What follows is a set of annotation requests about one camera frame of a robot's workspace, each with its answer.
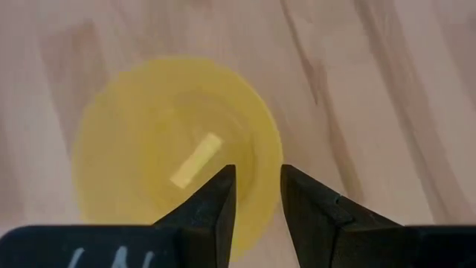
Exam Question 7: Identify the yellow translucent bowl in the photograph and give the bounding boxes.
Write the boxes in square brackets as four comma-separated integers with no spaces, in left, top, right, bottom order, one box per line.
[71,55,285,262]

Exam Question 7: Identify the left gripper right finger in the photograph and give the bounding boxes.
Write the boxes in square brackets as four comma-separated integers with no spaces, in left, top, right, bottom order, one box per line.
[280,165,405,268]

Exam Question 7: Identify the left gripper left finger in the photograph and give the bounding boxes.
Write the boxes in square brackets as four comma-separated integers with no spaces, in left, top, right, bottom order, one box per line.
[154,165,237,268]

